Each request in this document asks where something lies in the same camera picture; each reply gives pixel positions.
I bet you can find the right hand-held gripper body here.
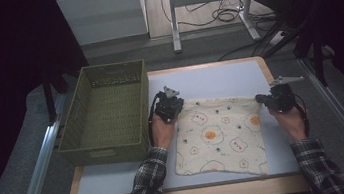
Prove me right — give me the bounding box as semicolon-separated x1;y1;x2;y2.
262;73;309;117

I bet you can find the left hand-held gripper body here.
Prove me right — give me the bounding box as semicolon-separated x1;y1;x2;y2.
151;83;185;125

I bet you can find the person's left hand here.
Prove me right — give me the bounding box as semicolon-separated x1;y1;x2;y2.
148;110;182;153

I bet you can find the white cabinet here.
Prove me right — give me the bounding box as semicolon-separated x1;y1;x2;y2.
55;0;152;49

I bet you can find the person's right hand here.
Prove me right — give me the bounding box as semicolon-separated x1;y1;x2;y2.
267;101;311;146

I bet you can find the black floor cable bundle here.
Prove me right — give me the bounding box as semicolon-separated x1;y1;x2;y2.
160;0;279;35

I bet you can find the white power strip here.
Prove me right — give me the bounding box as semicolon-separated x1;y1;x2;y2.
264;29;289;49

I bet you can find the green plastic basket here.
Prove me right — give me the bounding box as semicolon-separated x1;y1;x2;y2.
47;58;160;172

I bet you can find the grey metal strip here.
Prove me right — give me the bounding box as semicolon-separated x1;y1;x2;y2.
113;169;304;194

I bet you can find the black stand leg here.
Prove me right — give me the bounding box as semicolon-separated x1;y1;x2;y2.
39;67;60;123

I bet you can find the black tripod stand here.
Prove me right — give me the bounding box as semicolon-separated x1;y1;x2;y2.
253;0;339;96

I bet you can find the cream egg print cloth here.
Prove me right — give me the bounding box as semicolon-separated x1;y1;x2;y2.
166;88;273;187

